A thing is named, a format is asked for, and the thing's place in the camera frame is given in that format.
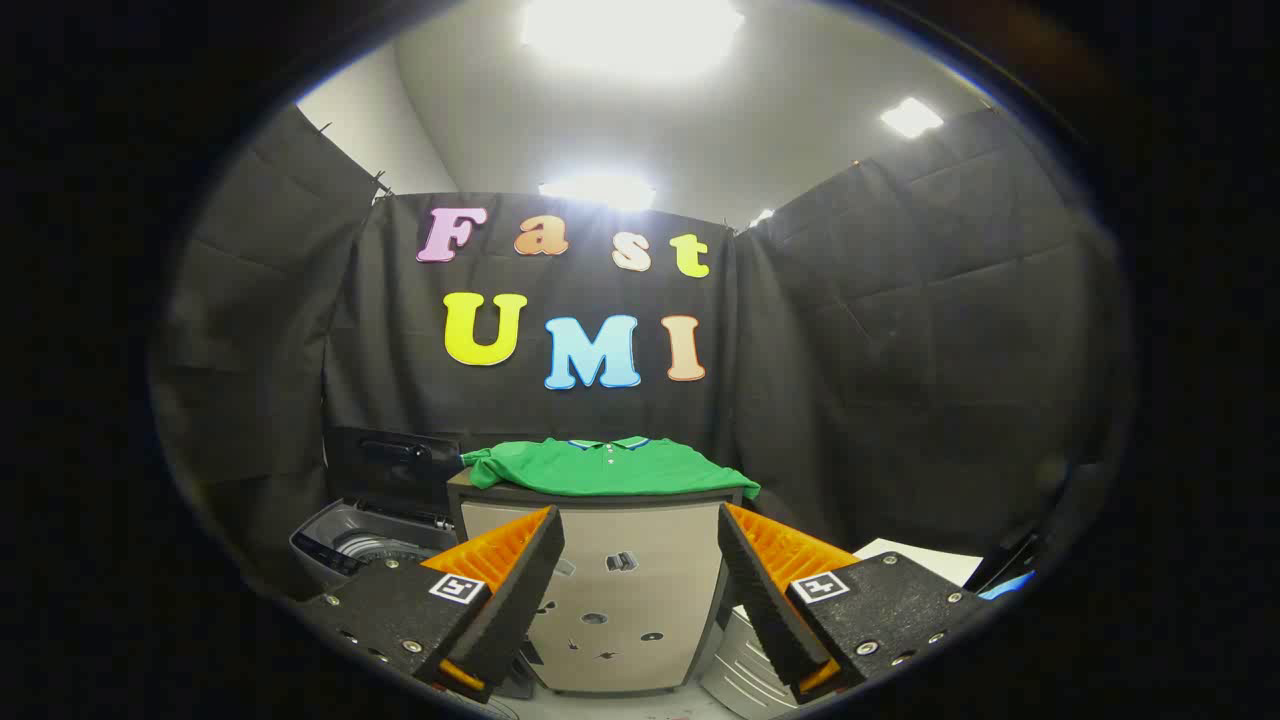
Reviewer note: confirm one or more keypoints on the beige cabinet with dark top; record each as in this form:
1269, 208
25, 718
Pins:
660, 590

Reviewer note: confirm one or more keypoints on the green polo shirt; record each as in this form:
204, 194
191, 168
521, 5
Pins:
610, 470

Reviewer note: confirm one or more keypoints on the white sheet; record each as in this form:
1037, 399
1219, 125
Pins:
925, 562

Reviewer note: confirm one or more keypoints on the grey washing machine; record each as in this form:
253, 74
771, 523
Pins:
345, 535

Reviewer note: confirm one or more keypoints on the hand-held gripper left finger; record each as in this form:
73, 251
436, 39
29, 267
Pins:
520, 590

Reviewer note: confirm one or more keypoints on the oval ceiling light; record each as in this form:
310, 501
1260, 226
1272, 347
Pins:
598, 190

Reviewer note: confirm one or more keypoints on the large ceiling light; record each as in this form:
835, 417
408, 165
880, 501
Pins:
630, 35

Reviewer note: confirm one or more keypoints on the small ceiling light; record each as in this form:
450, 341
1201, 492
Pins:
762, 216

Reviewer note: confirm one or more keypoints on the black backdrop cloth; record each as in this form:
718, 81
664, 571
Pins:
850, 380

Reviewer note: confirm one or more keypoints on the rectangular ceiling light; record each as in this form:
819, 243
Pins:
911, 117

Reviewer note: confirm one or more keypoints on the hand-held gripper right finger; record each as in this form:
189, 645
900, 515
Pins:
765, 600

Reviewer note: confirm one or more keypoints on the silver ribbed container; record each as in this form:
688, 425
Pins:
740, 665

